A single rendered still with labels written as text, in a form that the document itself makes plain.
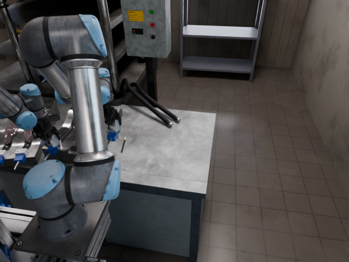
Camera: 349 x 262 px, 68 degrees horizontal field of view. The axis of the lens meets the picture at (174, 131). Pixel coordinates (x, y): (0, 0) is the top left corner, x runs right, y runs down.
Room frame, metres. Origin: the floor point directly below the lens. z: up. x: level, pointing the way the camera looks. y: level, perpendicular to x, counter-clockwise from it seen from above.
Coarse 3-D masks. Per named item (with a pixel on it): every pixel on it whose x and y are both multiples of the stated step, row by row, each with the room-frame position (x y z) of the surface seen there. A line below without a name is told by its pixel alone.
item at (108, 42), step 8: (16, 0) 2.65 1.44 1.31; (104, 0) 1.76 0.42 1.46; (104, 8) 1.75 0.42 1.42; (104, 16) 1.75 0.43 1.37; (104, 24) 1.75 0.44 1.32; (104, 32) 1.75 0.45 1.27; (104, 40) 1.76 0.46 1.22; (112, 40) 1.78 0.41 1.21; (112, 48) 1.76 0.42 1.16; (112, 56) 1.76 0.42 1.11; (112, 64) 1.75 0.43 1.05; (112, 72) 1.75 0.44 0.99; (112, 80) 1.75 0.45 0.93; (112, 88) 1.76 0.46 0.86; (120, 88) 1.81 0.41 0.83; (120, 96) 1.75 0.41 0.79
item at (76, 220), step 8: (72, 208) 0.49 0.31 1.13; (80, 208) 0.52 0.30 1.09; (64, 216) 0.47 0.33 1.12; (72, 216) 0.48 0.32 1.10; (80, 216) 0.50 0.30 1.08; (40, 224) 0.46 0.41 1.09; (48, 224) 0.45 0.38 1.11; (56, 224) 0.45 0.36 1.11; (64, 224) 0.46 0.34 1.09; (72, 224) 0.47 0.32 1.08; (80, 224) 0.48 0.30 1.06; (40, 232) 0.45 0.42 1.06; (48, 232) 0.44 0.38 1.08; (56, 232) 0.44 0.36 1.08; (64, 232) 0.45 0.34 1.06; (72, 232) 0.45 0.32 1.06; (48, 240) 0.44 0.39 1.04; (56, 240) 0.43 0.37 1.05; (64, 240) 0.44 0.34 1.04
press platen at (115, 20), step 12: (36, 0) 2.72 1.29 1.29; (48, 0) 2.72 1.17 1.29; (12, 12) 2.25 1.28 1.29; (24, 12) 2.24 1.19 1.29; (36, 12) 2.24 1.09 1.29; (48, 12) 2.23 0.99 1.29; (60, 12) 2.23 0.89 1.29; (72, 12) 2.22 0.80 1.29; (84, 12) 2.21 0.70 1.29; (96, 12) 2.21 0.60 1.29; (120, 12) 2.20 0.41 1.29; (0, 24) 1.99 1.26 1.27; (24, 24) 1.95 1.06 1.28
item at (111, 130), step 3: (111, 126) 1.14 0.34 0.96; (114, 126) 1.14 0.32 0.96; (111, 129) 1.11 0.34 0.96; (114, 129) 1.11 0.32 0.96; (111, 132) 1.11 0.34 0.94; (114, 132) 1.10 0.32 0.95; (117, 132) 1.10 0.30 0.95; (108, 135) 1.08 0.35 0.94; (111, 135) 1.08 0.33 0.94; (114, 135) 1.08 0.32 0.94; (117, 135) 1.10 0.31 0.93; (108, 138) 1.07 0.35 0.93; (111, 138) 1.07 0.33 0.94; (114, 138) 1.06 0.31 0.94; (117, 138) 1.10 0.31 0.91; (108, 141) 1.04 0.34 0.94; (108, 144) 1.02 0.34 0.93
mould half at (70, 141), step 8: (72, 112) 1.33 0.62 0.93; (120, 112) 1.46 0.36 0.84; (72, 120) 1.28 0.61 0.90; (64, 128) 1.23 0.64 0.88; (72, 136) 1.15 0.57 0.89; (64, 144) 1.08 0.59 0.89; (72, 144) 1.08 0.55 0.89; (64, 152) 1.02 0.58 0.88; (64, 160) 1.03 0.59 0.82; (72, 160) 1.02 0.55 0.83
